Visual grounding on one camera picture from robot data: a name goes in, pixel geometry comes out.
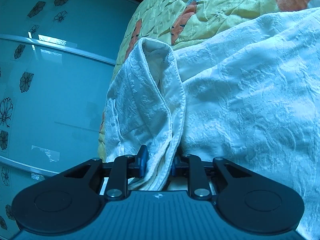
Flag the frosted glass wardrobe door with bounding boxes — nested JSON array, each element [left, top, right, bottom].
[[1, 0, 138, 239]]

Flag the white textured pants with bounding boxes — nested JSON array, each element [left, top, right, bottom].
[[99, 8, 319, 239]]

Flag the yellow floral bedspread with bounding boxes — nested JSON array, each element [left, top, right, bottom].
[[98, 0, 317, 154]]

